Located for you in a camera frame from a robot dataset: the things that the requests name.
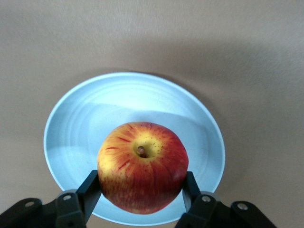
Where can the red yellow apple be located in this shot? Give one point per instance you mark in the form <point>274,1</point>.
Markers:
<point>142,171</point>

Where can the brown table cloth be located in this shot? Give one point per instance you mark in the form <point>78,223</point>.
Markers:
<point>152,35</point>

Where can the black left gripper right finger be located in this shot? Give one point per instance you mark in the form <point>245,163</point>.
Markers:
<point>209,213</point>

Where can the light blue plate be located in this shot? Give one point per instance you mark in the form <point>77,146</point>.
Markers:
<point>78,123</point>

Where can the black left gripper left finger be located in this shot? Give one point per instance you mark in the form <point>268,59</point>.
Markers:
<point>66,211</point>

